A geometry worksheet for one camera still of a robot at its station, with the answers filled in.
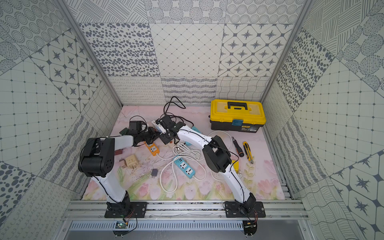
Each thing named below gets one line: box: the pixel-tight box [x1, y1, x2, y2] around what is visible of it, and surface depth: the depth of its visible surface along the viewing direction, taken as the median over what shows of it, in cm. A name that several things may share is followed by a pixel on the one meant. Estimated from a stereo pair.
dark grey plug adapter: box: [151, 168, 158, 177], surface depth 88 cm
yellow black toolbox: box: [209, 99, 267, 133], surface depth 97 cm
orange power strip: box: [143, 141, 160, 156], surface depth 95 cm
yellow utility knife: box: [242, 141, 254, 164], surface depth 97 cm
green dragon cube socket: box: [119, 127, 129, 136], surface depth 100 cm
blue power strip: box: [173, 158, 196, 179], surface depth 88 cm
